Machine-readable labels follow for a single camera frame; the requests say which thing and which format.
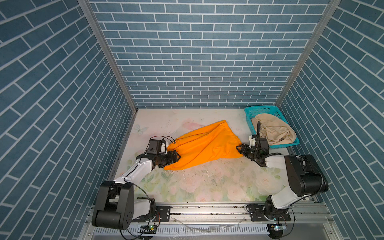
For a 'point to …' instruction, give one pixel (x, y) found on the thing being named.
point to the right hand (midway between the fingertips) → (238, 146)
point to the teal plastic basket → (273, 110)
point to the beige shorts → (273, 129)
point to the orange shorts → (210, 144)
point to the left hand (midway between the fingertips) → (176, 157)
